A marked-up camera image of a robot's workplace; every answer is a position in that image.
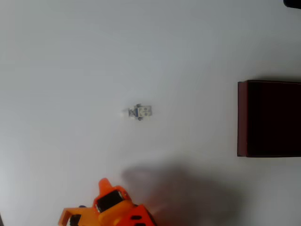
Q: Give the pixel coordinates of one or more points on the orange gripper with servo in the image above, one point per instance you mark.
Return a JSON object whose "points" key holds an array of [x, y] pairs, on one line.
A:
{"points": [[108, 200]]}

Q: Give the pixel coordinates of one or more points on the small white toy figure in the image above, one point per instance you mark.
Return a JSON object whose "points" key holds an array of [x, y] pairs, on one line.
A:
{"points": [[143, 111]]}

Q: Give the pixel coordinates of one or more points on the dark red box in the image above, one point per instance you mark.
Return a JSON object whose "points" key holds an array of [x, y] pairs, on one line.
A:
{"points": [[270, 117]]}

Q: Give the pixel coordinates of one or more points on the black object at corner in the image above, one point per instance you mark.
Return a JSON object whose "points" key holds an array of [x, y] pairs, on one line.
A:
{"points": [[294, 3]]}

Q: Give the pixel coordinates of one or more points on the orange camera mount bracket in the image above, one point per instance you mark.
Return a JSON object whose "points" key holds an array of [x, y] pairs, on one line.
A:
{"points": [[87, 216]]}

